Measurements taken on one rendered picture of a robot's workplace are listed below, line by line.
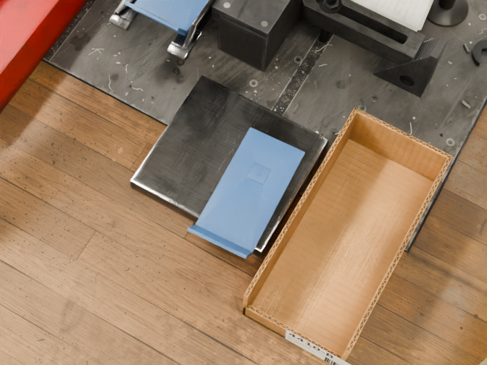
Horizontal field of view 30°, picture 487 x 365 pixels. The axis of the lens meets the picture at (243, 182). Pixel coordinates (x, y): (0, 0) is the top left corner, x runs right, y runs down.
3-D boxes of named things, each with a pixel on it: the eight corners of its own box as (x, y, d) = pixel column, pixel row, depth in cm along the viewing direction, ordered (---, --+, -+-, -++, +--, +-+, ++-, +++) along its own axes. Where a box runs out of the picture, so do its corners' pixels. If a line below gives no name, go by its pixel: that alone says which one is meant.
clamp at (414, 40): (292, 37, 113) (299, -12, 103) (305, 17, 114) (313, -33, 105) (401, 90, 110) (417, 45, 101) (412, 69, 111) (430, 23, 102)
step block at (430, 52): (372, 74, 111) (385, 33, 102) (383, 56, 112) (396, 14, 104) (420, 98, 109) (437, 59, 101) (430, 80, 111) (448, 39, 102)
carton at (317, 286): (240, 316, 99) (243, 295, 92) (345, 138, 108) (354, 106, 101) (346, 374, 96) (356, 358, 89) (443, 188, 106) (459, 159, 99)
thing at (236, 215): (187, 239, 99) (186, 229, 96) (250, 128, 105) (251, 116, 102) (244, 267, 98) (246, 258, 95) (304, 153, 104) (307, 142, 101)
